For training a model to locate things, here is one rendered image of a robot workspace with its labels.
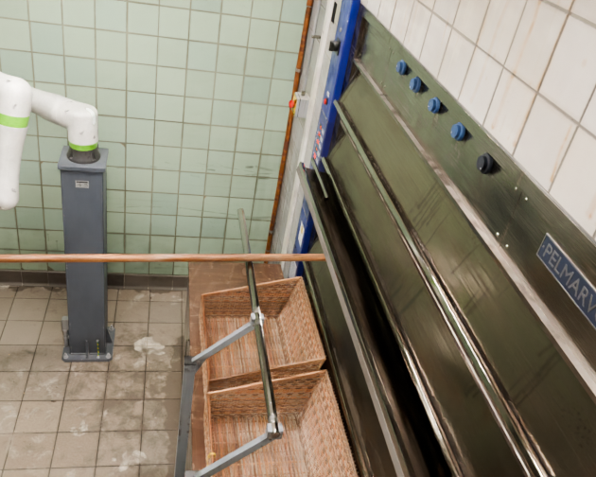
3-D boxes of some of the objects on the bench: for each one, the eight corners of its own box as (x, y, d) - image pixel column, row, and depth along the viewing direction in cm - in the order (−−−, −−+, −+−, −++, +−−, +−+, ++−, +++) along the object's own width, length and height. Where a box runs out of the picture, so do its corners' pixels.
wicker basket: (316, 413, 258) (328, 366, 243) (348, 540, 212) (366, 494, 197) (201, 416, 246) (206, 368, 231) (209, 553, 201) (217, 503, 186)
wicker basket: (293, 317, 307) (303, 273, 292) (316, 405, 261) (328, 359, 247) (197, 317, 295) (201, 272, 280) (202, 408, 250) (208, 361, 235)
